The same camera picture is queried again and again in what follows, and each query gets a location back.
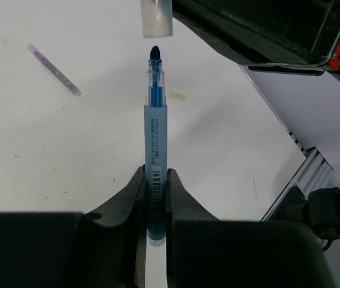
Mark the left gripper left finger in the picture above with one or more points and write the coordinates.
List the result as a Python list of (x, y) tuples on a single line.
[(119, 247)]

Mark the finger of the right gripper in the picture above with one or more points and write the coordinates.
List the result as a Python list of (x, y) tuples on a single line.
[(257, 32)]

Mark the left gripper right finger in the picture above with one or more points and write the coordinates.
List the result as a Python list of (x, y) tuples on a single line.
[(187, 249)]

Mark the blue highlighter pen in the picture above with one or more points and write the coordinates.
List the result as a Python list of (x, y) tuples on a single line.
[(156, 140)]

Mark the purple highlighter pen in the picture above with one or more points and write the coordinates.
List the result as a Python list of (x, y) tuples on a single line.
[(63, 79)]

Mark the clear pen cap pink tint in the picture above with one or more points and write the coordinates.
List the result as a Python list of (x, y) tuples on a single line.
[(37, 54)]

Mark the clear pen cap yellow tint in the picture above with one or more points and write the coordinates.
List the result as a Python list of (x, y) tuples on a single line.
[(178, 96)]

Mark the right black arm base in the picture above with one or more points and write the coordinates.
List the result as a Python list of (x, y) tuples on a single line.
[(320, 211)]

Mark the aluminium right side rail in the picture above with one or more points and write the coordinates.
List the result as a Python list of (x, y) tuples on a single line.
[(314, 173)]

